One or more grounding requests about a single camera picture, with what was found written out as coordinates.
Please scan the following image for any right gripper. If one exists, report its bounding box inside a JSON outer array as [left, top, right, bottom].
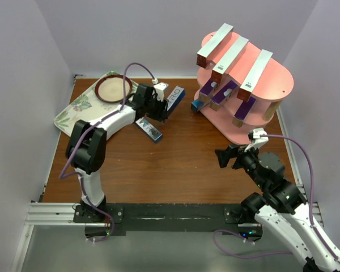
[[214, 141, 266, 189]]

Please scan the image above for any plain silver toothpaste box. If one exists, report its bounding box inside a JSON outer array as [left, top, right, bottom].
[[210, 36, 249, 84]]

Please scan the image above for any silver r&o box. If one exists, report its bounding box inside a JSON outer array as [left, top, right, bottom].
[[198, 79, 218, 103], [232, 97, 257, 128], [135, 117, 163, 143], [167, 86, 186, 116]]

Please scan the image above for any aluminium frame rail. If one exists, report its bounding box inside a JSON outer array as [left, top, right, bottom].
[[24, 186, 340, 271]]

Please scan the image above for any silver R&O box top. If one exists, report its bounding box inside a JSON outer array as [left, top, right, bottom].
[[167, 86, 186, 116]]

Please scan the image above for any pink three-tier shelf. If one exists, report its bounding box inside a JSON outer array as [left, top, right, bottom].
[[193, 31, 294, 144]]

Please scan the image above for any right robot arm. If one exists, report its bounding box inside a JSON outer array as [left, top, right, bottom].
[[215, 144, 340, 271]]

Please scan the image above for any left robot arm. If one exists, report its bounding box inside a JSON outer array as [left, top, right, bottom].
[[59, 82, 168, 222]]

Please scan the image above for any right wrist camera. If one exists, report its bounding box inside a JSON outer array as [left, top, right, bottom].
[[245, 127, 269, 152]]

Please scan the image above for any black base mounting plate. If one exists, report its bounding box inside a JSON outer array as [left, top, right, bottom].
[[73, 202, 274, 238]]

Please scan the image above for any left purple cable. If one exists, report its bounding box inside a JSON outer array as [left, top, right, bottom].
[[58, 62, 159, 243]]

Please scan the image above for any dark red toothpaste box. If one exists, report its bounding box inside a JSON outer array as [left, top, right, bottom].
[[237, 49, 273, 102]]

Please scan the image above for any red 3D toothpaste box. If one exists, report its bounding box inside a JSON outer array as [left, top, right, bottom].
[[196, 23, 234, 68]]

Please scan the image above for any silver R&O box front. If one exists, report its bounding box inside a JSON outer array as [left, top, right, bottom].
[[198, 79, 218, 103]]

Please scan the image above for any purple toothpaste box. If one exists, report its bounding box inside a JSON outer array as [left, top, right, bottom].
[[209, 80, 239, 111]]

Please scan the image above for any floral leaf pattern tray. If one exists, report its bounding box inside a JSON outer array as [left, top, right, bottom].
[[54, 70, 151, 134]]

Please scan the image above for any silver R&O box diagonal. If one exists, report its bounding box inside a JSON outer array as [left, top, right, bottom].
[[190, 99, 209, 113]]

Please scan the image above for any red rimmed beige plate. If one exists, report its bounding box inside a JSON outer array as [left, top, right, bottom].
[[95, 74, 133, 103]]

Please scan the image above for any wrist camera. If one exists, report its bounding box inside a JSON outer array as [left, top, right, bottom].
[[152, 79, 169, 101], [245, 127, 269, 152]]

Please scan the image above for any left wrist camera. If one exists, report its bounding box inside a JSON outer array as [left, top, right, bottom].
[[152, 79, 169, 101]]

